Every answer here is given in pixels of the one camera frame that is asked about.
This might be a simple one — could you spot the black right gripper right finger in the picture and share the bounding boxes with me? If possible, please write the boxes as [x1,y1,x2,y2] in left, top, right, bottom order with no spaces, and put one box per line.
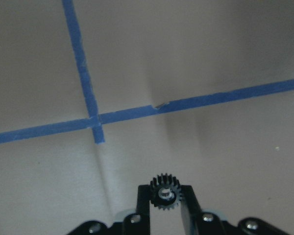
[181,185,202,228]

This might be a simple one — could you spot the brown paper mat blue grid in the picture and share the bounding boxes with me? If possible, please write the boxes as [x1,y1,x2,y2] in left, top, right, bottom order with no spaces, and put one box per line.
[0,0,294,235]

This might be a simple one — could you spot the black bearing gear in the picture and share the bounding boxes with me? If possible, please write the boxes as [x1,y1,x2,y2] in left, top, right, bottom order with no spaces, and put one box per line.
[150,173,183,211]

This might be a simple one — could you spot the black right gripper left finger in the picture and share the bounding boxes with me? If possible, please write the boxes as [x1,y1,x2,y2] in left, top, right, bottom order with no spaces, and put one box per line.
[137,185,151,222]

